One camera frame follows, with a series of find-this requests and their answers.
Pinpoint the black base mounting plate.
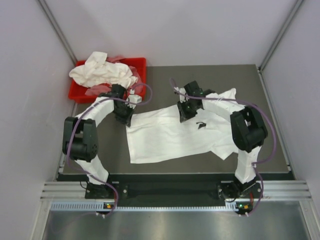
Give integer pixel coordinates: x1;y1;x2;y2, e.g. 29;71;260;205
84;180;266;201

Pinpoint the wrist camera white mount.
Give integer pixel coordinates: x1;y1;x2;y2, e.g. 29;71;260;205
173;86;188;103
126;94;142;109

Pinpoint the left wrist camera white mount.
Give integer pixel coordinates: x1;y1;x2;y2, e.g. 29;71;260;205
126;94;142;109

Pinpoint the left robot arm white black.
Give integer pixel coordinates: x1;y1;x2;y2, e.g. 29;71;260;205
62;84;142;199

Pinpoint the pink t shirt in bin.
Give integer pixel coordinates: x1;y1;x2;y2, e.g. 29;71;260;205
85;55;147;97

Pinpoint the left corner aluminium post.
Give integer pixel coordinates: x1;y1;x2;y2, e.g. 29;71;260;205
36;0;78;65

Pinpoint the aluminium extrusion rail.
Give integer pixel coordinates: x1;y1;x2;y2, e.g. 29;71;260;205
40;181;86;201

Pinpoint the white t shirt in bin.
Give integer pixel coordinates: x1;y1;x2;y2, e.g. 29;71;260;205
69;51;138;89

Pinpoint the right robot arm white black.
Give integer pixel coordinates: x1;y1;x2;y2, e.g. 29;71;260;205
173;81;268;198

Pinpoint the purple cable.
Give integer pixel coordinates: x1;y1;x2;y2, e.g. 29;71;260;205
65;83;153;218
169;77;277;217

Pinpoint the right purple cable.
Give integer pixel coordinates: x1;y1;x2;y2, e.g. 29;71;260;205
169;77;277;217

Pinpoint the right corner aluminium post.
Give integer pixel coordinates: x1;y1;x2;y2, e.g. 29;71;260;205
257;0;306;74

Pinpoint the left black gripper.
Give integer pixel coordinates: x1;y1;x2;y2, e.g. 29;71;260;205
112;103;136;128

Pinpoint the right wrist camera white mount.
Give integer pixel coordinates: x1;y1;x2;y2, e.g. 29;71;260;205
173;86;188;103

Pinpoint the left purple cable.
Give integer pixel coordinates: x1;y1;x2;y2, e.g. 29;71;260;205
65;83;153;218

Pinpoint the corner aluminium post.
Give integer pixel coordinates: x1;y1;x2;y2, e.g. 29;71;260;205
257;0;306;74
36;0;78;65

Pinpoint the grey slotted cable duct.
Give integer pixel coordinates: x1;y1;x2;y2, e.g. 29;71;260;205
50;201;250;213

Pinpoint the white t shirt with print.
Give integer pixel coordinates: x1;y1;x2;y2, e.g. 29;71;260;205
126;87;241;165

